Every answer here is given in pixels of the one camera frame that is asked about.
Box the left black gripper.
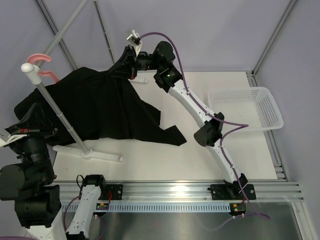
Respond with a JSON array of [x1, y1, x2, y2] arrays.
[[5, 101, 58, 181]]

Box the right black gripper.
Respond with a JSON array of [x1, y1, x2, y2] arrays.
[[106, 46, 162, 81]]

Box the black shirt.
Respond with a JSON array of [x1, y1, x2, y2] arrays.
[[13, 66, 187, 147]]

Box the silver white garment rack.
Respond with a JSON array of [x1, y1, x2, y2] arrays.
[[20, 0, 148, 163]]

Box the pink plastic hanger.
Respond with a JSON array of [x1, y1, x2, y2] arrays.
[[26, 53, 62, 83]]

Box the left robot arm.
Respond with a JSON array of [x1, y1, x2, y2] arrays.
[[0, 103, 108, 240]]

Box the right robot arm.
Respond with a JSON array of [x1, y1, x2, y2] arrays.
[[107, 41, 248, 199]]

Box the white perforated plastic basket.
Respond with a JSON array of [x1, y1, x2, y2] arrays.
[[207, 87, 284, 132]]

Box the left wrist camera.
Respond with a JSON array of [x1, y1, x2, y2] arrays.
[[0, 125, 28, 147]]

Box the aluminium mounting rail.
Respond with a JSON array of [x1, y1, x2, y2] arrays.
[[53, 181, 305, 203]]

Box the white slotted cable duct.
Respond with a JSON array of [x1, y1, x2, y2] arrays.
[[59, 202, 231, 212]]

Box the aluminium frame post right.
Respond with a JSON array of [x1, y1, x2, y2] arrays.
[[251, 0, 299, 77]]

